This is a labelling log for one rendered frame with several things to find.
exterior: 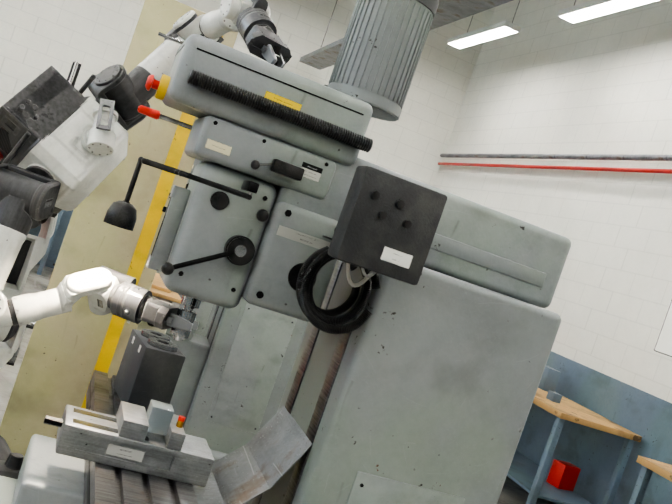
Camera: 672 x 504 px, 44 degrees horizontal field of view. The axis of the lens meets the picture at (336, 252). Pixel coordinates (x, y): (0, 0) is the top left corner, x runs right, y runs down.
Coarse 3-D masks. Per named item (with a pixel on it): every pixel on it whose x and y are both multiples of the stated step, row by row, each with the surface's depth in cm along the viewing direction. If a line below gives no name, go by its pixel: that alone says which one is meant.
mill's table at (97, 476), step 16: (96, 384) 249; (112, 384) 259; (96, 400) 233; (112, 400) 244; (96, 464) 185; (96, 480) 176; (112, 480) 179; (128, 480) 182; (144, 480) 190; (160, 480) 189; (96, 496) 168; (112, 496) 171; (128, 496) 174; (144, 496) 177; (160, 496) 180; (176, 496) 185; (192, 496) 186
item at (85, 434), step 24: (72, 408) 195; (72, 432) 184; (96, 432) 185; (168, 432) 193; (72, 456) 185; (96, 456) 186; (120, 456) 188; (144, 456) 190; (168, 456) 191; (192, 456) 192; (192, 480) 193
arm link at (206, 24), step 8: (200, 16) 235; (208, 16) 230; (216, 16) 226; (192, 24) 234; (200, 24) 234; (208, 24) 230; (216, 24) 227; (184, 32) 235; (192, 32) 235; (200, 32) 235; (208, 32) 232; (216, 32) 231; (224, 32) 230; (184, 40) 237; (216, 40) 238
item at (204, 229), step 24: (216, 168) 194; (192, 192) 197; (216, 192) 194; (264, 192) 198; (192, 216) 194; (216, 216) 195; (240, 216) 197; (192, 240) 194; (216, 240) 196; (216, 264) 196; (168, 288) 196; (192, 288) 196; (216, 288) 197; (240, 288) 199
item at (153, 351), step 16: (144, 336) 247; (160, 336) 249; (128, 352) 249; (144, 352) 234; (160, 352) 235; (176, 352) 240; (128, 368) 243; (144, 368) 234; (160, 368) 236; (176, 368) 238; (128, 384) 238; (144, 384) 235; (160, 384) 237; (128, 400) 234; (144, 400) 236; (160, 400) 238
